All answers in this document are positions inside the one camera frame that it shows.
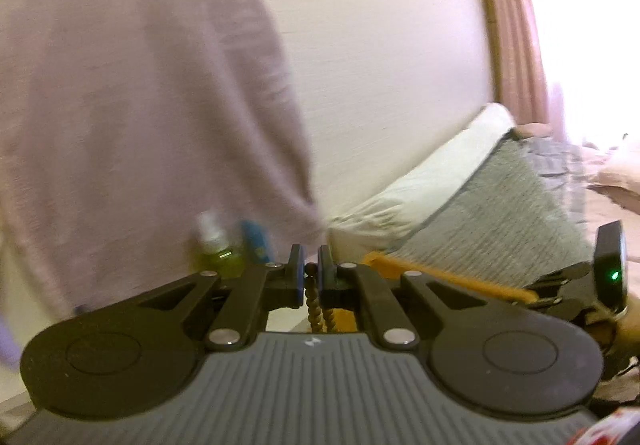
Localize pink curtain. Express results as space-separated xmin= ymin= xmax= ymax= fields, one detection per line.
xmin=465 ymin=0 xmax=566 ymax=136

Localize pink bed sheet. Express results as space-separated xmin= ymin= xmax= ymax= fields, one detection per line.
xmin=585 ymin=135 xmax=640 ymax=216

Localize green spray bottle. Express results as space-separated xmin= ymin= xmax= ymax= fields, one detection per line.
xmin=192 ymin=211 xmax=241 ymax=278

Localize white and blue tube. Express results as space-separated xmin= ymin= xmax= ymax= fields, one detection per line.
xmin=239 ymin=220 xmax=275 ymax=266

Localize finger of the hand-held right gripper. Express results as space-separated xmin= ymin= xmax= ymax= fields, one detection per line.
xmin=542 ymin=295 xmax=601 ymax=323
xmin=524 ymin=261 xmax=597 ymax=298

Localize brown beaded necklace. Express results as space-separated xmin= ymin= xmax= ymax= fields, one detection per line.
xmin=304 ymin=262 xmax=337 ymax=335

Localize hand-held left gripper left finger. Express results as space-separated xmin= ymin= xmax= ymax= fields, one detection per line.
xmin=135 ymin=243 xmax=307 ymax=351

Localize grey knitted blanket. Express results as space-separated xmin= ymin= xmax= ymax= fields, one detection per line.
xmin=400 ymin=130 xmax=596 ymax=291

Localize red and white printed object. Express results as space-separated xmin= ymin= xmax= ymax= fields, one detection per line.
xmin=565 ymin=402 xmax=640 ymax=445

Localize cream pillow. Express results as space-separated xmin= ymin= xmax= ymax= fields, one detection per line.
xmin=327 ymin=102 xmax=518 ymax=256

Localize mauve hanging towel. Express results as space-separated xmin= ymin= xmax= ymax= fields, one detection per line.
xmin=0 ymin=0 xmax=326 ymax=326

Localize grey patterned cloth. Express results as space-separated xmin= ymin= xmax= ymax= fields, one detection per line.
xmin=520 ymin=135 xmax=588 ymax=221

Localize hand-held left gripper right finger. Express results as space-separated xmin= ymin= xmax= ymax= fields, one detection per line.
xmin=317 ymin=245 xmax=488 ymax=351

